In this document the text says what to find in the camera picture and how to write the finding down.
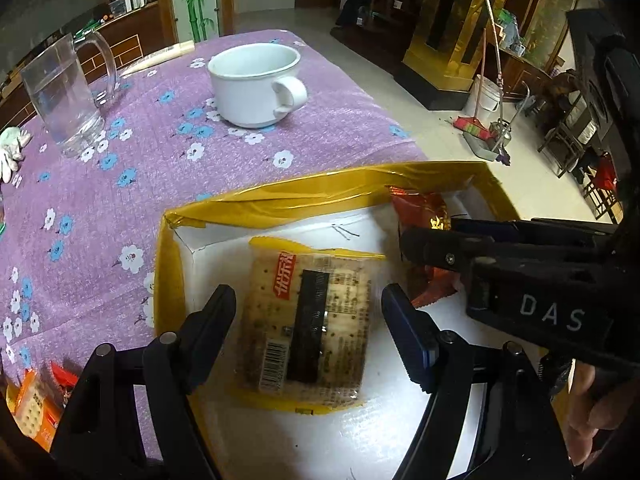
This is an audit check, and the yellow-taped cardboard box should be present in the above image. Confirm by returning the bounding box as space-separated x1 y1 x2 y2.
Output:
152 160 523 480

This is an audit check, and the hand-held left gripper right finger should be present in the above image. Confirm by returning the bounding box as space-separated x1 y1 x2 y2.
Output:
381 284 571 480

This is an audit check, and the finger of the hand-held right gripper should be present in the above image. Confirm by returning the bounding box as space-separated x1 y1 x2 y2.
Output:
447 216 618 242
399 227 501 281

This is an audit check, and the bamboo painted panel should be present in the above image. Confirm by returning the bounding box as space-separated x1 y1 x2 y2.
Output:
179 0 215 43

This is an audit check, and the clear glass mug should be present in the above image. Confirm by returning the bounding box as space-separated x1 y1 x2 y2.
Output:
20 30 118 158

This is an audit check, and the red bag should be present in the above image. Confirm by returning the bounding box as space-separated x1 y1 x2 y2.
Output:
592 155 620 192

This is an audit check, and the white ceramic cup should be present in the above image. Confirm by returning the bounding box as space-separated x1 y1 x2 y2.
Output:
207 43 308 129

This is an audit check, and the white bucket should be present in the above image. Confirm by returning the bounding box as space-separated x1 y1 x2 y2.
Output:
462 75 502 120

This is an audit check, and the white glove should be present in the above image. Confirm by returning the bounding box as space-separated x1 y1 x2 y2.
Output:
0 126 32 183

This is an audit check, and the small red candy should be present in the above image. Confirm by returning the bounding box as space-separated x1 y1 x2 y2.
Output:
50 364 78 393

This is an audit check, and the person's right hand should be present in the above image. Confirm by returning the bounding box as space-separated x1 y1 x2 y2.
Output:
565 360 640 466

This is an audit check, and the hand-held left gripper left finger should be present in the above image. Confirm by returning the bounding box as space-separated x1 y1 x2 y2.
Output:
50 284 237 480

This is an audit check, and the wooden chair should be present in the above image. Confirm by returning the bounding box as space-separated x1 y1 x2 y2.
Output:
537 72 601 178

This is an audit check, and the clear cracker packet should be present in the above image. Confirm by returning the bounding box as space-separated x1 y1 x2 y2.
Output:
235 236 387 416

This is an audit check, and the gold black cabinet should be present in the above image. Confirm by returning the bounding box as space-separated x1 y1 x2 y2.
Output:
402 0 532 111

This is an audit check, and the orange cracker packet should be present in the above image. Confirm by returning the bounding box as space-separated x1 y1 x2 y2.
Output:
10 367 63 453

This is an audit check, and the purple floral tablecloth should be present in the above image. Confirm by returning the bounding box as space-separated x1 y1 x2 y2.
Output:
0 30 426 466

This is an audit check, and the red broom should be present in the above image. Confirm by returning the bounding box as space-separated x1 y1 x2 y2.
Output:
452 29 495 142

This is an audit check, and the red gold snack packet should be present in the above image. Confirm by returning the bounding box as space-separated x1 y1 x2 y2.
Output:
385 185 466 308

